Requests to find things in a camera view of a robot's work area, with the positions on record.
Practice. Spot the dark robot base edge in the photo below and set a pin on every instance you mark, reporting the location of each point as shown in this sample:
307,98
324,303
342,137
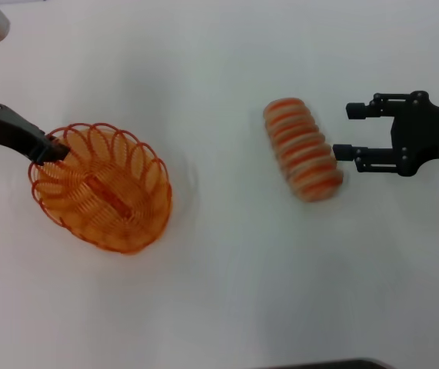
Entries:
334,364

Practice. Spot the orange cream striped bread roll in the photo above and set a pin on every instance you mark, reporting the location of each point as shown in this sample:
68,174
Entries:
303,153

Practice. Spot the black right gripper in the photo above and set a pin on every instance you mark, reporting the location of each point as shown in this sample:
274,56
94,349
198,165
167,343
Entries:
430,134

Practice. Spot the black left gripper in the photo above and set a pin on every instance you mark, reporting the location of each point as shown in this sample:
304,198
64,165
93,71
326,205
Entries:
7,128

